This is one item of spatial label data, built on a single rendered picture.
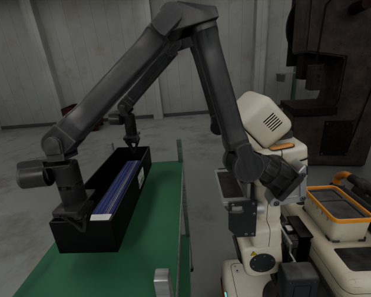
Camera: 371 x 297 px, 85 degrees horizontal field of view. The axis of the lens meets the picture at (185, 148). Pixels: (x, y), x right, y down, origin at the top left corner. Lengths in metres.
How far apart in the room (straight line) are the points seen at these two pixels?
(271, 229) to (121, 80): 0.73
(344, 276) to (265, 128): 0.56
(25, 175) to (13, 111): 8.69
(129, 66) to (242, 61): 6.81
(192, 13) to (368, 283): 0.94
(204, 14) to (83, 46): 7.25
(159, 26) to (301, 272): 0.92
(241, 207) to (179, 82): 6.44
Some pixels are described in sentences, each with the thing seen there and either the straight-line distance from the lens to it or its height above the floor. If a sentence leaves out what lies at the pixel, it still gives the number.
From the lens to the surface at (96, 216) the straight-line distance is 0.76.
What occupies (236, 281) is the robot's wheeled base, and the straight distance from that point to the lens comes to 1.49.
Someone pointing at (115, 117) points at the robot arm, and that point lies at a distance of 1.08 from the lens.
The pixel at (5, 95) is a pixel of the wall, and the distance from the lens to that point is 9.28.
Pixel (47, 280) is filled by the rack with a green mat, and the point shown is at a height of 0.95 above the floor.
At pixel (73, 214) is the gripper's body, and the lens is 0.57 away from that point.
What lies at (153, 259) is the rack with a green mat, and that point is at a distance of 0.71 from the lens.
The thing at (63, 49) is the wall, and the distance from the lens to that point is 7.99.
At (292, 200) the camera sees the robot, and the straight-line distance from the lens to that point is 0.65.
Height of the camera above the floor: 1.48
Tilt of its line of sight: 21 degrees down
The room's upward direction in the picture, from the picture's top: 5 degrees counter-clockwise
